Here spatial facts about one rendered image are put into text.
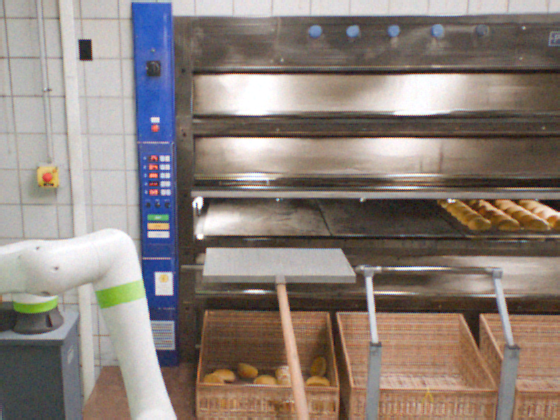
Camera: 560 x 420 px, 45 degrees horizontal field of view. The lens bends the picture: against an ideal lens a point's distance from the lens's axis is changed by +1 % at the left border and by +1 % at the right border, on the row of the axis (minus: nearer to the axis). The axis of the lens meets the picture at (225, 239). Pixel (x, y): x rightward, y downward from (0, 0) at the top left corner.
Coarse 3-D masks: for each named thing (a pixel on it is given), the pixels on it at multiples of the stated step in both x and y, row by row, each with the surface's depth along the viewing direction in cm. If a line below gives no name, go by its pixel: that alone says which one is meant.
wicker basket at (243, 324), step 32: (256, 320) 300; (320, 320) 299; (224, 352) 301; (256, 352) 301; (320, 352) 299; (224, 384) 260; (224, 416) 264; (256, 416) 263; (288, 416) 262; (320, 416) 262
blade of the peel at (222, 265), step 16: (208, 256) 268; (224, 256) 268; (240, 256) 268; (256, 256) 268; (272, 256) 268; (288, 256) 268; (304, 256) 268; (320, 256) 268; (336, 256) 268; (208, 272) 252; (224, 272) 252; (240, 272) 252; (256, 272) 252; (272, 272) 252; (288, 272) 252; (304, 272) 252; (320, 272) 252; (336, 272) 252; (352, 272) 247
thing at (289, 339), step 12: (276, 288) 233; (288, 312) 212; (288, 324) 204; (288, 336) 196; (288, 348) 190; (288, 360) 185; (300, 372) 178; (300, 384) 171; (300, 396) 166; (300, 408) 161
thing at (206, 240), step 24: (216, 240) 296; (240, 240) 295; (264, 240) 295; (288, 240) 295; (312, 240) 294; (336, 240) 294; (360, 240) 294; (384, 240) 293; (408, 240) 293; (432, 240) 293; (456, 240) 293; (480, 240) 292; (504, 240) 292; (528, 240) 292; (552, 240) 292
